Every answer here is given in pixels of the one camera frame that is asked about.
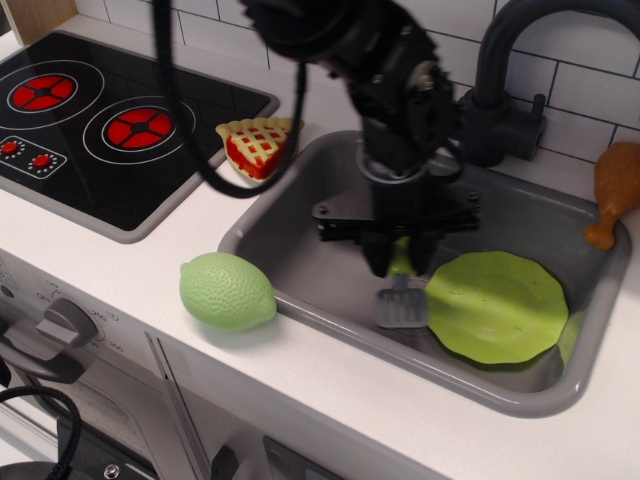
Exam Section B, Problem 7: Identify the green toy lime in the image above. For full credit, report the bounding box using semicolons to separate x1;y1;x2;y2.
179;252;277;332

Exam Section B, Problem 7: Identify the grey oven door handle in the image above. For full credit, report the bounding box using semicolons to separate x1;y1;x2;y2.
1;321;85;384

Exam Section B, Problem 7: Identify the green plastic plate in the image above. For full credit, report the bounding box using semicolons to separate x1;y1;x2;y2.
425;251;569;365

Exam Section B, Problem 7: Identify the toy pie slice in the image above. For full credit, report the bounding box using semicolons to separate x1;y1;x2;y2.
215;117;294;183

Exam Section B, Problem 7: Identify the grey oven knob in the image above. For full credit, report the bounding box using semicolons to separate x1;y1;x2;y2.
36;298;98;348

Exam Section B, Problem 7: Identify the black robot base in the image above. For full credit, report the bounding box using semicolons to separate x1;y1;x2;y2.
0;384;156;480

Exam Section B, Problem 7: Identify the green handled grey spatula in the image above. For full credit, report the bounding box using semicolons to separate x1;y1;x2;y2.
375;237;429;329

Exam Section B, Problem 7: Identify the black braided cable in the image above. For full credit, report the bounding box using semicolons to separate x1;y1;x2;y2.
151;0;309;200

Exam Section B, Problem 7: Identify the wooden side panel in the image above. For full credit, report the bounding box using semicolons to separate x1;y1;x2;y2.
1;0;78;46

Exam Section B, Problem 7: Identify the black toy stovetop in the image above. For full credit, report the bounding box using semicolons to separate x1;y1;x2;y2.
0;30;280;245

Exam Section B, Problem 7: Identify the grey plastic sink basin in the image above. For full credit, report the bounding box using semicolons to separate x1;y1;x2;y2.
220;131;632;418

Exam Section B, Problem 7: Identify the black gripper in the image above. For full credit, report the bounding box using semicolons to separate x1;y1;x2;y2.
312;178;481;278

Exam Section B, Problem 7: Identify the black faucet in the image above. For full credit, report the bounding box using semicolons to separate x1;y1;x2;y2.
458;0;639;167

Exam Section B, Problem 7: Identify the brown toy chicken drumstick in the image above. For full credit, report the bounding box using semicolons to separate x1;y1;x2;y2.
584;142;639;251

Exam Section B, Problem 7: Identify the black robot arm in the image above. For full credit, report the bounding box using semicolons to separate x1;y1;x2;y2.
246;1;478;277

